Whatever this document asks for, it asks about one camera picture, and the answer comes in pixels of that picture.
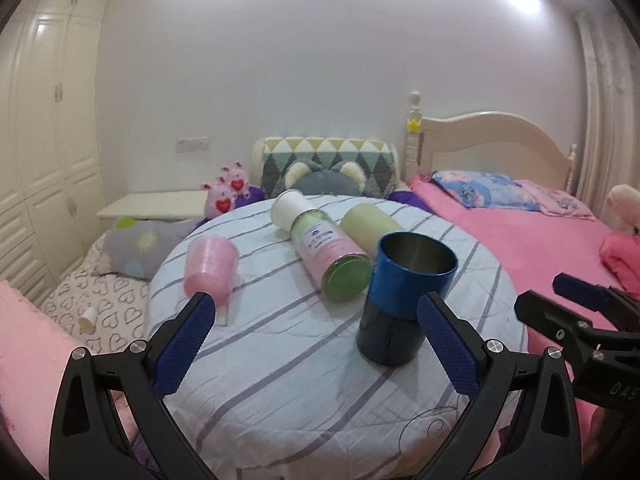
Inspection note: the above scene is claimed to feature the blue steel cup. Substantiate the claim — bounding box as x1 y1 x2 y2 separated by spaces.
356 231 458 366

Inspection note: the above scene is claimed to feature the pink floral pillow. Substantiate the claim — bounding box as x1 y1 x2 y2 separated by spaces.
515 178 596 221

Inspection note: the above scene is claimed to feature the blue floral pillow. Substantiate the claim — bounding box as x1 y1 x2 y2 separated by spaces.
431 170 541 212

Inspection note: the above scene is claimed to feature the light green cup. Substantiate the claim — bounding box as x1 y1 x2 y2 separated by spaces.
340 203 401 257

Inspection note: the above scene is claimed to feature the triangle pattern knitted cushion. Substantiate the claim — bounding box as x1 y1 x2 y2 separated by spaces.
251 136 401 200

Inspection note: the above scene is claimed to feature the pink bed sheet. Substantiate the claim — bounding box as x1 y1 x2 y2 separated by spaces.
407 174 640 480

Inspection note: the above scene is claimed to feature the grey bear ear cushion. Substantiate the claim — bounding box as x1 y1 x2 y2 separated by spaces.
284 160 365 196

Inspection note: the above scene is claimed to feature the white curtain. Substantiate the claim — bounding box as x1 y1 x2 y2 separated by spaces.
575 10 640 211

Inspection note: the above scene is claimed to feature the purple plush toy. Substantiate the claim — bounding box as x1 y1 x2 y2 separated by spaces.
235 184 265 208

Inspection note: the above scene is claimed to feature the heart print bed sheet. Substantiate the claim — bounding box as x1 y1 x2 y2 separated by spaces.
42 232 166 356

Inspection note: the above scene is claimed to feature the pink plastic cup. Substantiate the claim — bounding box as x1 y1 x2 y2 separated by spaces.
183 237 241 307

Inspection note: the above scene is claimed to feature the white wardrobe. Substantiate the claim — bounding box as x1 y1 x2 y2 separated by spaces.
0 0 118 306

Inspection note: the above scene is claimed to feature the pink fluffy blanket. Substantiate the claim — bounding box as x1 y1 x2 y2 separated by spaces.
0 280 136 480

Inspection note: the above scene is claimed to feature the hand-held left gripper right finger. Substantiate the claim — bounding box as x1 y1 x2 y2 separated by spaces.
416 292 583 480

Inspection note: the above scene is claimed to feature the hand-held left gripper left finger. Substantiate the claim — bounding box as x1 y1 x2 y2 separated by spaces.
48 291 217 480

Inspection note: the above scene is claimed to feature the grey flower print pillow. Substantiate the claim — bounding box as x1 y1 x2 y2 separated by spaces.
91 217 201 281

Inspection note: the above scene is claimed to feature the cream and pink plush toy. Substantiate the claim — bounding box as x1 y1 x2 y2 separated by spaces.
597 184 640 291

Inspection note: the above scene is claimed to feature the cream wooden bed headboard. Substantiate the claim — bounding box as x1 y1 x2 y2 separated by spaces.
404 91 578 196

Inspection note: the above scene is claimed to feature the glass bottle with white cap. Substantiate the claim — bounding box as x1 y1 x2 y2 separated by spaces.
270 189 373 303

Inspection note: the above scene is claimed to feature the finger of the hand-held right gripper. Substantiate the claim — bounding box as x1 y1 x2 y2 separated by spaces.
552 272 640 312
515 290 608 366

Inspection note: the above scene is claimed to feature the white bedside shelf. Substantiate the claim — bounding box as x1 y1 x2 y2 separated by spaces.
96 190 211 221

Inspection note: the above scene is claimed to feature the pink plush toy with heart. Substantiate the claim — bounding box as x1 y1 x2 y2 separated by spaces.
202 180 237 219
222 161 252 196

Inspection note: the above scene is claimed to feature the striped white tablecloth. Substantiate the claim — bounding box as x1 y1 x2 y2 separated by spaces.
145 195 531 480

